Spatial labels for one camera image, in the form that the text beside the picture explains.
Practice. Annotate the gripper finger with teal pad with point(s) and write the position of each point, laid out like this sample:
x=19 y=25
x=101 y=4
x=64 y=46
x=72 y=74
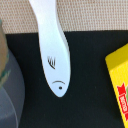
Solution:
x=4 y=57

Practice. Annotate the white fish-shaped toy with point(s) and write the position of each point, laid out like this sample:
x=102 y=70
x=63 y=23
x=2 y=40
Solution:
x=54 y=48

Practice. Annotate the yellow box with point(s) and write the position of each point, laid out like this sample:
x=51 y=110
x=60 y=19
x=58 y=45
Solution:
x=117 y=64

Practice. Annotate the grey round bowl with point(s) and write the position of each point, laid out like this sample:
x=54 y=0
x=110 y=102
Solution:
x=12 y=95

